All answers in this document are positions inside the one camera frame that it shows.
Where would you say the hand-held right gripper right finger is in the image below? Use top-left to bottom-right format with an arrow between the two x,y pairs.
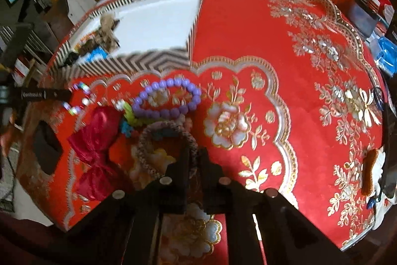
198,149 -> 351,265

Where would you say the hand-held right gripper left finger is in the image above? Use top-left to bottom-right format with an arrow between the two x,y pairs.
56,144 -> 190,265

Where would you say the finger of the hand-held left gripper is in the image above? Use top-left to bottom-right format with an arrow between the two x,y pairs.
0,86 -> 72,103

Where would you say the multicolour bead bracelet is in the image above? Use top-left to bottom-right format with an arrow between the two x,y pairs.
64,82 -> 94,115

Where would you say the beige braided bracelet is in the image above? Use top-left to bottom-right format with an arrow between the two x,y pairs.
138,122 -> 199,182

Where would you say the zigzag patterned box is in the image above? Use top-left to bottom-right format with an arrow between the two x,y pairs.
51,0 -> 204,80

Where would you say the black hair accessory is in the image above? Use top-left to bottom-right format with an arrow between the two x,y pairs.
61,52 -> 80,67

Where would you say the blue hair accessory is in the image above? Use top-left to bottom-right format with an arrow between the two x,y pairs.
84,48 -> 108,63

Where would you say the red satin bow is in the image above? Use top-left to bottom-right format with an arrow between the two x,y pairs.
67,107 -> 131,202

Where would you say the green and blue bead ornament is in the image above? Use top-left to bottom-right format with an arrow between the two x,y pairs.
119,100 -> 147,137

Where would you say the blurred orange-brown object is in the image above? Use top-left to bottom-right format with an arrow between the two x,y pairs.
15,104 -> 74,191

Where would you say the white board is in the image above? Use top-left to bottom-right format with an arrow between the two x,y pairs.
66,0 -> 97,25

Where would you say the red embroidered tablecloth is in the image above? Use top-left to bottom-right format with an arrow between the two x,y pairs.
40,0 -> 392,251

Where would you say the orange plush ornament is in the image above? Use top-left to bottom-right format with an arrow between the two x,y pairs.
361,149 -> 387,196

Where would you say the blue plastic bag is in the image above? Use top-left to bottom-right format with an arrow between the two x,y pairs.
373,37 -> 397,77

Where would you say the dark storage box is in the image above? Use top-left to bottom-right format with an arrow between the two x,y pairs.
350,0 -> 379,36

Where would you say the purple bead bracelet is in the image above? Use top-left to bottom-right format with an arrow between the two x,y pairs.
133,78 -> 202,120

